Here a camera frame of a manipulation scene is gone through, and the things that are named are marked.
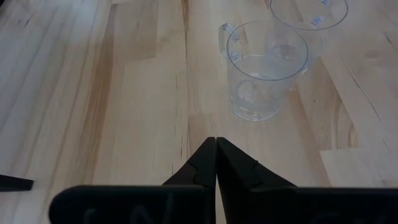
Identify small black object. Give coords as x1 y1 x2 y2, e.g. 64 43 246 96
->
0 174 34 192

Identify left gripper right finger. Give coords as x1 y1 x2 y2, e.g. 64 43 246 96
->
216 137 398 224

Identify large clear plastic mug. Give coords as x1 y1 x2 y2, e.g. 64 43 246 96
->
269 0 349 32

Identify small clear plastic mug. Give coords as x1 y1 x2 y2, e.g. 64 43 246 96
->
218 20 309 122

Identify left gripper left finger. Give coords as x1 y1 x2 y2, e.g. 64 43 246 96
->
49 136 218 224

